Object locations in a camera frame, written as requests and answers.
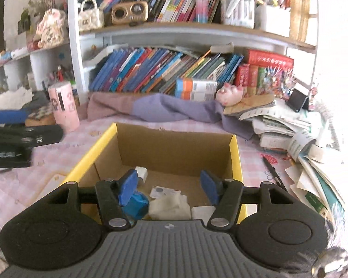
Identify brown cardboard sheet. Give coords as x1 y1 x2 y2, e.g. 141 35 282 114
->
223 93 276 115

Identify white charger block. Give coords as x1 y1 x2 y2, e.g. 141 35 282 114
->
135 166 148 185

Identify row of colourful books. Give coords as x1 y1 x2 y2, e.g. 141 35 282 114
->
88 46 244 95

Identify messy pile of workbooks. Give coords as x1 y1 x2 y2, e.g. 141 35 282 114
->
238 101 348 230

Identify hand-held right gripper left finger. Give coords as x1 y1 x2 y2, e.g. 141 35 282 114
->
23 168 139 229

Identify wooden chessboard box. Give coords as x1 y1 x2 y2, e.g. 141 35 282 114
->
25 104 57 127

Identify yellow cardboard box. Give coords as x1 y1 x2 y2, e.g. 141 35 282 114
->
54 122 257 224

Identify pink cylindrical container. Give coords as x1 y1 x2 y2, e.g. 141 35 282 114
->
48 82 81 133

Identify black phone stand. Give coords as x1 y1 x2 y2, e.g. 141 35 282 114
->
287 88 311 113

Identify gold retro radio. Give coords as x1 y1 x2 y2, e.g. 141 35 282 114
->
111 1 149 25

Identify white paper sheet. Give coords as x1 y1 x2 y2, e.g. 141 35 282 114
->
191 205 217 221

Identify pastel striped bottle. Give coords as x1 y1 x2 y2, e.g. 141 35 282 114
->
196 0 209 24

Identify white desk shelf unit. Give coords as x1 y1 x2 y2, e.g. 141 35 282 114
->
0 0 321 105

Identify grey furry cloth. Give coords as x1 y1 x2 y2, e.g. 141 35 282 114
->
278 246 337 277

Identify orange and white box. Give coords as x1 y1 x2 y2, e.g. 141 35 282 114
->
176 78 218 92
175 90 217 102

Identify clear pen organizer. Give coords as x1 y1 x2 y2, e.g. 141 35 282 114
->
220 0 256 30

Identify pink pig plush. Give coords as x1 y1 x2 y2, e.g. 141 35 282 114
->
215 83 245 106

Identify tan bamboo mat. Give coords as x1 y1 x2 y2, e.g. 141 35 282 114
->
288 0 311 43

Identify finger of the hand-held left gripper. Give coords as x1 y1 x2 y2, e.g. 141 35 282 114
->
0 108 33 127
0 124 65 152

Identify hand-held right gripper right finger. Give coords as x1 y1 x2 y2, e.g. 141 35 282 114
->
200 169 311 231

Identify shelf of thin books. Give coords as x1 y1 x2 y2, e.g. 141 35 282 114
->
100 0 226 24

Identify light blue plastic trinket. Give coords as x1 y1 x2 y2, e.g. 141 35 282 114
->
125 191 150 221

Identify white pen cup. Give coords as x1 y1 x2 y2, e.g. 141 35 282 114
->
255 3 292 37

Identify black pen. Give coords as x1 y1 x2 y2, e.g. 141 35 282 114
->
262 156 289 193

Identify small white card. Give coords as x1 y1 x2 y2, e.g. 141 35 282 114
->
150 186 182 200

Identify floral dressed doll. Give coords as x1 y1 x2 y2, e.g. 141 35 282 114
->
35 8 67 49

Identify red boxed book set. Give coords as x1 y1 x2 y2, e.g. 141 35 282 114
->
235 49 296 99

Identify loose white paper sheets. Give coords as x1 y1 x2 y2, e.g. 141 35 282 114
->
0 88 34 111

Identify dark grey cloth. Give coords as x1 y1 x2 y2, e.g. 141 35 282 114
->
23 90 52 111

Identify cream quilted handbag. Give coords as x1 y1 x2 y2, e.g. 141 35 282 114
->
78 0 105 32

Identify purple and mauve cloth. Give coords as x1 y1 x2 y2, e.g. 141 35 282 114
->
87 92 255 140

